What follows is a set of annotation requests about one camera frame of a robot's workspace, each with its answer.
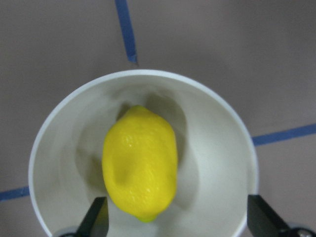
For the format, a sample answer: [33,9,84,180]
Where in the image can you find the yellow lemon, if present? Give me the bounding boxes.
[102,106,178,222]

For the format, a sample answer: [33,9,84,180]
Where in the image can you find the cream white bowl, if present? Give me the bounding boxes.
[29,70,258,237]

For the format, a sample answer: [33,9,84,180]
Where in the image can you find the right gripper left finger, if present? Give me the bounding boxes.
[75,197,109,237]

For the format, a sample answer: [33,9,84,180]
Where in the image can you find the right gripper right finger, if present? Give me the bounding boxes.
[247,195,292,237]

